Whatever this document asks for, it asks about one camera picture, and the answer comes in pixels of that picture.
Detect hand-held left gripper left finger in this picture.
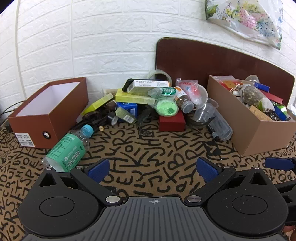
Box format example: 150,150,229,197
38,159,124,206

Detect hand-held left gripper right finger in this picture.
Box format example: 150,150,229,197
184,157,276,207

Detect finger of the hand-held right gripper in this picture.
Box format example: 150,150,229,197
276,179,296,210
265,157,296,171

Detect brown cardboard box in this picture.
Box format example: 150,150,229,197
206,75,296,156

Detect brown pellet pill bottle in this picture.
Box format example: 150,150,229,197
173,86,195,113

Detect green foil packet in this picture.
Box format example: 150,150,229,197
161,87,177,96

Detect black marker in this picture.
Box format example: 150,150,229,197
206,123,221,142

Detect green label water bottle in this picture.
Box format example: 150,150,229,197
42,124,94,173

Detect clear plastic cups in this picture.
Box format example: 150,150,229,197
208,111,234,141

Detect black sunglasses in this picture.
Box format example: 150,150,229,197
80,108,112,127

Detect letter print blanket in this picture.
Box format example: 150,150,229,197
0,111,296,241

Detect clear plastic cup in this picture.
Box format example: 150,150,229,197
193,97,219,122

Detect pale green small box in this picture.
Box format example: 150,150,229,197
115,107,137,125

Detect red box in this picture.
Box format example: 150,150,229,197
159,111,186,132

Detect small yellow-green box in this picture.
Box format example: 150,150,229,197
87,93,114,113

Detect blue box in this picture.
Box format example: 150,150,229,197
116,101,139,117

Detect green powder plastic cup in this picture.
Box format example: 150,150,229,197
155,97,179,117

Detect clear plastic bowl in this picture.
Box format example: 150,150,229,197
196,84,209,107

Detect empty brown shoebox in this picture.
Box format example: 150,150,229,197
7,77,89,149

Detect large yellow-green box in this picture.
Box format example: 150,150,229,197
115,88,160,105

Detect red print plastic bag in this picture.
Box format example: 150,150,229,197
175,78,201,105

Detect white medicine box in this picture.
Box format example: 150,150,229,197
128,80,170,94

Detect dark brown wooden board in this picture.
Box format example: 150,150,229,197
155,37,296,107

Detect clear tape roll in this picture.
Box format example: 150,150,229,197
147,69,173,88

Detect floral plastic bag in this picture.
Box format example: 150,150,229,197
204,0,284,50

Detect black cable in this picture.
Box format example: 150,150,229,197
0,100,26,117

